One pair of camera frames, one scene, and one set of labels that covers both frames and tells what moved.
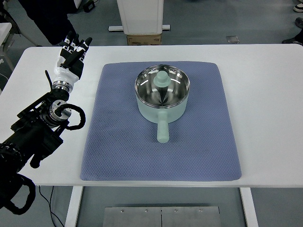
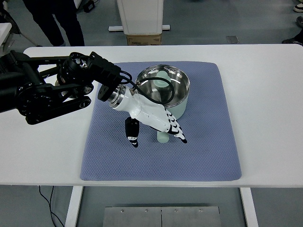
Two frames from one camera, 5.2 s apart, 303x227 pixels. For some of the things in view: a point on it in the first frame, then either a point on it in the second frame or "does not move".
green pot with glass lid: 162,93 does not move
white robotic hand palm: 71,75 to 153,115
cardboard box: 141,39 does not move
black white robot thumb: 66,63 to 132,129
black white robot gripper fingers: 71,46 to 175,129
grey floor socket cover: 232,39 does not move
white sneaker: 298,7 does not move
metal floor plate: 161,216 does not move
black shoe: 298,39 does not move
